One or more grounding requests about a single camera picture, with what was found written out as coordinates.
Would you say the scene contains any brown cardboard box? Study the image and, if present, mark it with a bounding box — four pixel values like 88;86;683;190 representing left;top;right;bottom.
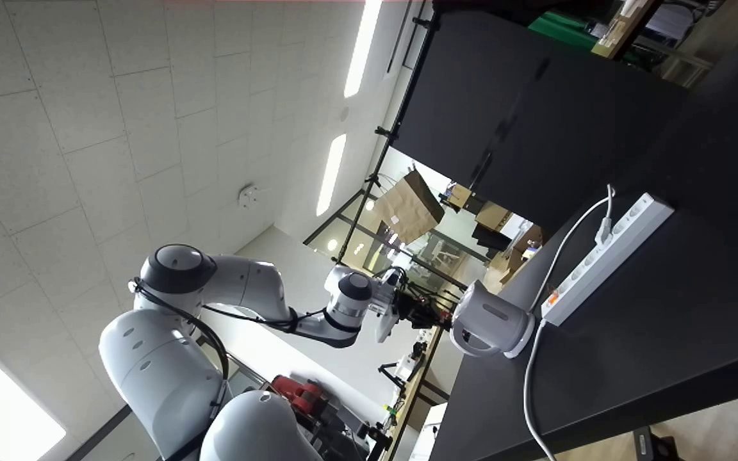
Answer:
375;169;442;242

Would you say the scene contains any long ceiling light lower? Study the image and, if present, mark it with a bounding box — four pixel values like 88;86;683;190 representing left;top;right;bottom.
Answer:
314;133;349;217

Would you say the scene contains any green box on shelf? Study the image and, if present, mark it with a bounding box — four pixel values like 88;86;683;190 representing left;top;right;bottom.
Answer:
530;11;597;52

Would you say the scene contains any white power cable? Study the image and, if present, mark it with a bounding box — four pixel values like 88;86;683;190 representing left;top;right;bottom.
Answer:
516;318;559;461

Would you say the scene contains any white power strip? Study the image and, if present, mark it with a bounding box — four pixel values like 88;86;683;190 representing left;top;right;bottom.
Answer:
541;192;674;326

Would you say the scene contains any white plug with cable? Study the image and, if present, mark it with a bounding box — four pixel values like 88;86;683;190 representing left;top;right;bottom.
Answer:
527;181;620;311

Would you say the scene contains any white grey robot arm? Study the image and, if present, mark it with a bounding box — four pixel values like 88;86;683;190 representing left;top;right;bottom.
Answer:
97;242;441;461

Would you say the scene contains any long ceiling light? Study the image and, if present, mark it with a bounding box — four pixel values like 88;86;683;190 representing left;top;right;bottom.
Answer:
341;0;381;100
314;133;349;217

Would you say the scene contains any black partition panel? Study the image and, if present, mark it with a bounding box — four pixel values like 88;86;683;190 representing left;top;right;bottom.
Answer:
391;11;683;228

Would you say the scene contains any red black equipment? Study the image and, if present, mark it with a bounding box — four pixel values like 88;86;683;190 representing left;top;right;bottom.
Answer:
265;373;369;461

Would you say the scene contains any white electric kettle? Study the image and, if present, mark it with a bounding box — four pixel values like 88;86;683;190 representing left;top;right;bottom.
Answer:
451;281;536;358

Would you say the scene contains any long ceiling light upper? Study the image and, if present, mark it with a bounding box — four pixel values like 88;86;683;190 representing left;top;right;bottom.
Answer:
341;0;381;100

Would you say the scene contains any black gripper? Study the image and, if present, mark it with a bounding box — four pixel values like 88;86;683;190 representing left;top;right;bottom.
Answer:
391;292;442;327

